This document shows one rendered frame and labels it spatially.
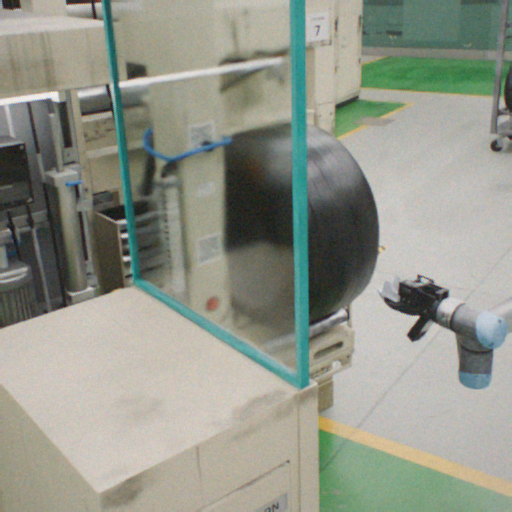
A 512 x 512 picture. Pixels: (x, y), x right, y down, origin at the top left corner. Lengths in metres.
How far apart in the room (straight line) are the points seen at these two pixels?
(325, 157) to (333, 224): 0.19
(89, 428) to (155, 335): 0.29
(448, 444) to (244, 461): 2.12
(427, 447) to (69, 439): 2.24
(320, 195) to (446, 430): 1.68
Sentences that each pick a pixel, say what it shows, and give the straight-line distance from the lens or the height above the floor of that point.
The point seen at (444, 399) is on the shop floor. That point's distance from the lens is 3.52.
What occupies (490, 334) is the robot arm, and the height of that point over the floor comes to 1.12.
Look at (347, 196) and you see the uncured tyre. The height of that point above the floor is 1.32.
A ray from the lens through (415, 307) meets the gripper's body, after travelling 1.85.
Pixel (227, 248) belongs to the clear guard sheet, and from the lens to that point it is 1.26.
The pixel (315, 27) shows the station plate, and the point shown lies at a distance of 2.35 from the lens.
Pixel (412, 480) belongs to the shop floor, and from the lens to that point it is 3.05.
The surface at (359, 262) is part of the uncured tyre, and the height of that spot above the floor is 1.14.
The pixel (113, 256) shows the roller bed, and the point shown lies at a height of 1.08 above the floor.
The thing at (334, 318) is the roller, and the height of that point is 0.91.
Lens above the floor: 1.93
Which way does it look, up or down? 22 degrees down
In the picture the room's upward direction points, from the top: 2 degrees counter-clockwise
